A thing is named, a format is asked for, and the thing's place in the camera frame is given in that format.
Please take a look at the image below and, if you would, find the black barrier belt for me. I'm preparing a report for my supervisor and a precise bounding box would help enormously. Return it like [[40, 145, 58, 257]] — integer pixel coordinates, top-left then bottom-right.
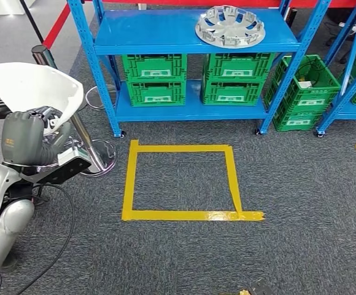
[[19, 0, 45, 45]]

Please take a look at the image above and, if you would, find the white plastic shell part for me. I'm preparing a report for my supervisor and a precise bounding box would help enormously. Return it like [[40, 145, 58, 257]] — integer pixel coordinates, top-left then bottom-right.
[[0, 61, 85, 136]]

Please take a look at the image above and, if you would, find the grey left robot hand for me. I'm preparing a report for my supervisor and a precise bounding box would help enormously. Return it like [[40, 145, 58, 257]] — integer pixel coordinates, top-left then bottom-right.
[[1, 106, 72, 167]]

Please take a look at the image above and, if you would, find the grey wheel hubcap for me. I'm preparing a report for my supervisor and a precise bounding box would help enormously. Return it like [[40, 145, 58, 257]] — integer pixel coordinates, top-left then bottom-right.
[[195, 4, 266, 49]]

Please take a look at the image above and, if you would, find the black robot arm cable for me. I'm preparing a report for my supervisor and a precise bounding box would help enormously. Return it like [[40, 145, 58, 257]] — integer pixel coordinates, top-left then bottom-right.
[[14, 183, 75, 295]]

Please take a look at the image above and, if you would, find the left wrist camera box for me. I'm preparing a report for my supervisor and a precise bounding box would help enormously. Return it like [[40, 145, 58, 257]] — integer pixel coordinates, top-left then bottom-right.
[[20, 146, 92, 186]]

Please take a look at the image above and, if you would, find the white cabinet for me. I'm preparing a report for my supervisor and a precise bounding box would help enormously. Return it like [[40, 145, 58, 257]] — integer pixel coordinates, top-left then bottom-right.
[[0, 0, 36, 16]]

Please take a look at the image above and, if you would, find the red barrier belt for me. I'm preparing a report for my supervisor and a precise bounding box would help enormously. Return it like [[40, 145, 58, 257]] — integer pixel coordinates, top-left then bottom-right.
[[42, 3, 72, 50], [82, 0, 356, 9]]

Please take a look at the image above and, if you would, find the black cable in crate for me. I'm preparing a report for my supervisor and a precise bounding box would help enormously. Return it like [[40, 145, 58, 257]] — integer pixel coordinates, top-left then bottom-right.
[[296, 60, 324, 82]]

